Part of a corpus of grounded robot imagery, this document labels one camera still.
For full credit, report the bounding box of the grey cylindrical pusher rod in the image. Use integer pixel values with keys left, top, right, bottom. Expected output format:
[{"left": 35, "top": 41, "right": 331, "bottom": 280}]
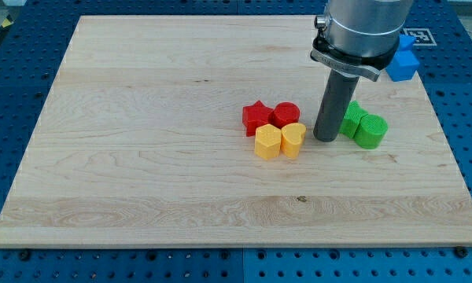
[{"left": 313, "top": 69, "right": 359, "bottom": 142}]

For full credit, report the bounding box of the green star block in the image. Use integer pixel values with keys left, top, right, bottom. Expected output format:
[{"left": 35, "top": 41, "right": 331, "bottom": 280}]
[{"left": 339, "top": 101, "right": 369, "bottom": 138}]

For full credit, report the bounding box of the green cylinder block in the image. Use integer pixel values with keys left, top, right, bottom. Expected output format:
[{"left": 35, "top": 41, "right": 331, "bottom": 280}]
[{"left": 353, "top": 114, "right": 388, "bottom": 149}]

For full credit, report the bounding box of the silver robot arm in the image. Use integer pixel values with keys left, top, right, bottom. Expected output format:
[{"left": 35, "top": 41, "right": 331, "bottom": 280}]
[{"left": 310, "top": 0, "right": 413, "bottom": 142}]

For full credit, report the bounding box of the red cylinder block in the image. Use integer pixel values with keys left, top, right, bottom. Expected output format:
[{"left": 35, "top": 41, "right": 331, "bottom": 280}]
[{"left": 271, "top": 101, "right": 301, "bottom": 128}]

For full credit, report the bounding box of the yellow heart block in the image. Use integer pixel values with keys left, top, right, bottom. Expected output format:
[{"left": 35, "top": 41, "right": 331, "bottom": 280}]
[{"left": 281, "top": 123, "right": 307, "bottom": 159}]

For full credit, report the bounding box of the blue cube block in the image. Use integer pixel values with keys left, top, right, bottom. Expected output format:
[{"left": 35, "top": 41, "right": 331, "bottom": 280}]
[{"left": 385, "top": 50, "right": 420, "bottom": 82}]

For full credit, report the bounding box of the small blue block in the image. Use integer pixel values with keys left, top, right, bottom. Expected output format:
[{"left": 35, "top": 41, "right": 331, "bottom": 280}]
[{"left": 398, "top": 34, "right": 416, "bottom": 52}]

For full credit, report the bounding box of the yellow hexagon block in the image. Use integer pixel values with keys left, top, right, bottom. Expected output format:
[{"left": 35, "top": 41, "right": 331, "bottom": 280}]
[{"left": 254, "top": 123, "right": 282, "bottom": 160}]

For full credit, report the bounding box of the red star block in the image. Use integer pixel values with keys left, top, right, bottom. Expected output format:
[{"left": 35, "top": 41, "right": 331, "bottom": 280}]
[{"left": 242, "top": 101, "right": 274, "bottom": 137}]

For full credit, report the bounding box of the white fiducial marker tag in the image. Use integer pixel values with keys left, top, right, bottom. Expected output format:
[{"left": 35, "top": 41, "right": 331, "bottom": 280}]
[{"left": 403, "top": 28, "right": 437, "bottom": 46}]

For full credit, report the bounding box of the wooden board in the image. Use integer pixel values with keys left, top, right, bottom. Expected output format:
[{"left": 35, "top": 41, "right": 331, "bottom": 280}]
[{"left": 0, "top": 16, "right": 472, "bottom": 248}]

